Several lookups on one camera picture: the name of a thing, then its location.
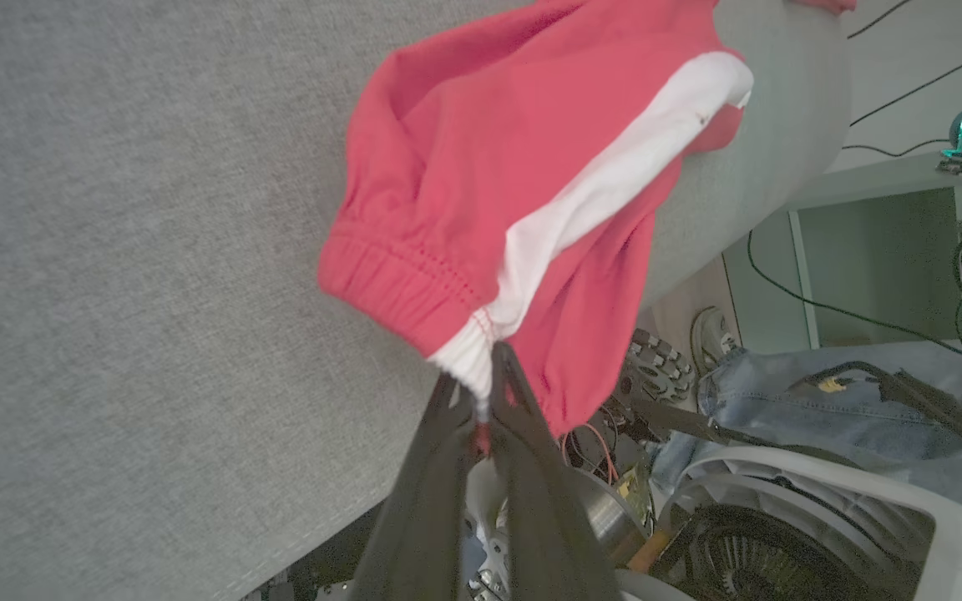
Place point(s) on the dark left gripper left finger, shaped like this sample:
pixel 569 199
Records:
pixel 422 517

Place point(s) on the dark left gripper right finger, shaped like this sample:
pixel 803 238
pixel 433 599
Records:
pixel 539 501

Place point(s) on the red shorts white stripes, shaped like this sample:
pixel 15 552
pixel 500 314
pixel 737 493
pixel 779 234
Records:
pixel 481 150

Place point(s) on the red basketball jersey white sleeves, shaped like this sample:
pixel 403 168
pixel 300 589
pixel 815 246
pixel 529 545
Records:
pixel 823 5

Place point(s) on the grey shoe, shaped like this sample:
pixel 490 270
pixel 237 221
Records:
pixel 711 338

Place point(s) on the blue denim jeans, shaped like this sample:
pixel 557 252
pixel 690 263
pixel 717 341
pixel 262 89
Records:
pixel 782 401

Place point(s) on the large grey fabric sofa seat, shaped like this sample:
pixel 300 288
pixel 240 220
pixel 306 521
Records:
pixel 113 250

